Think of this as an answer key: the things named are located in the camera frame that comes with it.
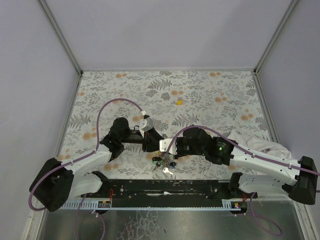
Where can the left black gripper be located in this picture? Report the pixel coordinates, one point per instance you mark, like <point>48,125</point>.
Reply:
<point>145,142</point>

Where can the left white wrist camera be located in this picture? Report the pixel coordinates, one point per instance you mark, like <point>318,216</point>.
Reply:
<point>145,124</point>

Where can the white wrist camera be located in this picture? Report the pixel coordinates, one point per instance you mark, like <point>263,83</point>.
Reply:
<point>145,124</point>
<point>167,145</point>

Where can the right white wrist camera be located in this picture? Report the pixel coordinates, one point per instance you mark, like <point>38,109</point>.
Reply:
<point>167,145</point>

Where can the white cloth cover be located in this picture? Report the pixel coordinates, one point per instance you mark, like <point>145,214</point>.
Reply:
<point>261,145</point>

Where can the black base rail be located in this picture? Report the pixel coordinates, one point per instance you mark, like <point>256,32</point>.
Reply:
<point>167,194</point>

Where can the floral table mat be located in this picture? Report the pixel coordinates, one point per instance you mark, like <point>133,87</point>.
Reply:
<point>220,100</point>

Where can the white slotted cable duct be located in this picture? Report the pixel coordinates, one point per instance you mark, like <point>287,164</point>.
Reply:
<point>87,204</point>

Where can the yellow tagged key far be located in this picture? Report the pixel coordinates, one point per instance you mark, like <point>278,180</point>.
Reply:
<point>178,101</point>

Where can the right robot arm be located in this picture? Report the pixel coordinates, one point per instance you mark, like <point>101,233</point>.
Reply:
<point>297,177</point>

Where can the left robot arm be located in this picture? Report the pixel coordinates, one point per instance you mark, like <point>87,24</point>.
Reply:
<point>56,182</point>

